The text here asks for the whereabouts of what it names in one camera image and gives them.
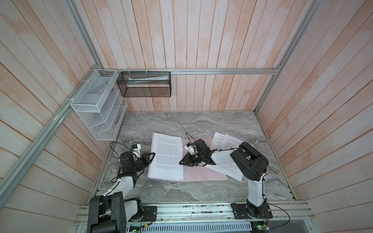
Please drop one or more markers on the horizontal aluminium frame bar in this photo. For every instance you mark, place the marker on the horizontal aluminium frame bar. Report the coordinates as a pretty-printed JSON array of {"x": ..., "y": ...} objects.
[{"x": 212, "y": 71}]

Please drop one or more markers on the papers in black basket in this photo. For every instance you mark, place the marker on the papers in black basket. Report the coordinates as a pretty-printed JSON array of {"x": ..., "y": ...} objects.
[{"x": 143, "y": 79}]

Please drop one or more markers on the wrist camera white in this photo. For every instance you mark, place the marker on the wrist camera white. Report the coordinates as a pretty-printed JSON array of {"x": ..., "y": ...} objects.
[
  {"x": 135, "y": 148},
  {"x": 190, "y": 148}
]

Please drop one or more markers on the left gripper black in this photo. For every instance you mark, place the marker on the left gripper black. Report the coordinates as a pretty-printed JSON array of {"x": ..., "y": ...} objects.
[{"x": 147, "y": 161}]

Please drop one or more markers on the pink folder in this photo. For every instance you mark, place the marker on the pink folder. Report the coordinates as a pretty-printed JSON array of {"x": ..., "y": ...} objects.
[{"x": 196, "y": 174}]

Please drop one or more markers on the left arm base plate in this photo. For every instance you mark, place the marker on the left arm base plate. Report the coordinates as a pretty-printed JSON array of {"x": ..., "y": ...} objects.
[{"x": 134, "y": 214}]

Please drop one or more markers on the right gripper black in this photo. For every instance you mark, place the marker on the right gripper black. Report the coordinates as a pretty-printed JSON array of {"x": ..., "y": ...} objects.
[{"x": 188, "y": 158}]

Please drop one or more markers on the black mesh basket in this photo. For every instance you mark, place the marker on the black mesh basket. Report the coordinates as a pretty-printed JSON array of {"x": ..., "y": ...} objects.
[{"x": 143, "y": 90}]

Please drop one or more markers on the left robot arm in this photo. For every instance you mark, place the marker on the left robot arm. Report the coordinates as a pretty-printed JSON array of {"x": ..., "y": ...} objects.
[{"x": 111, "y": 211}]

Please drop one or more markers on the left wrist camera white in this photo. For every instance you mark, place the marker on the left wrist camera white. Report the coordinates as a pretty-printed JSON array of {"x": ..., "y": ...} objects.
[{"x": 135, "y": 148}]

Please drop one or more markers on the left aluminium frame bar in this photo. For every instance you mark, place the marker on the left aluminium frame bar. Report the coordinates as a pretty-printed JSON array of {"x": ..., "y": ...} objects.
[{"x": 22, "y": 166}]

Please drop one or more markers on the printed paper sheet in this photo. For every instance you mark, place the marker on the printed paper sheet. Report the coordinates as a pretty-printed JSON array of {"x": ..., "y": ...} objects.
[
  {"x": 216, "y": 141},
  {"x": 168, "y": 153},
  {"x": 228, "y": 169}
]

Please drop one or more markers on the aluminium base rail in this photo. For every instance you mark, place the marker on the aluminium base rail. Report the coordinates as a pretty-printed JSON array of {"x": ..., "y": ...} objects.
[{"x": 222, "y": 212}]

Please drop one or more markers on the white wire mesh rack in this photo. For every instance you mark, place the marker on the white wire mesh rack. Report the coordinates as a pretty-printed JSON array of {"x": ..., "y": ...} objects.
[{"x": 100, "y": 106}]

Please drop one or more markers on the right aluminium frame post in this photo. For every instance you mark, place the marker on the right aluminium frame post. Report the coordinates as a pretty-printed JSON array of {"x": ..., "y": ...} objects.
[{"x": 295, "y": 41}]

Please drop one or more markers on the left rear aluminium post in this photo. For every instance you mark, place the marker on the left rear aluminium post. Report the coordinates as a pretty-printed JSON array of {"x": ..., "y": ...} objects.
[{"x": 76, "y": 18}]

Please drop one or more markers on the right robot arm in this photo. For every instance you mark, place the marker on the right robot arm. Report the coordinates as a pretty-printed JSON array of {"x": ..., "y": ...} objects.
[{"x": 251, "y": 163}]

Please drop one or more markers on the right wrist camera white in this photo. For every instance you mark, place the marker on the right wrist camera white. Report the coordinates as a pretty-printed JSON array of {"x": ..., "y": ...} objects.
[{"x": 190, "y": 148}]

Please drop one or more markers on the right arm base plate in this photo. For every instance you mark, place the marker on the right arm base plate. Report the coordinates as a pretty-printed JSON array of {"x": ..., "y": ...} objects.
[{"x": 250, "y": 211}]

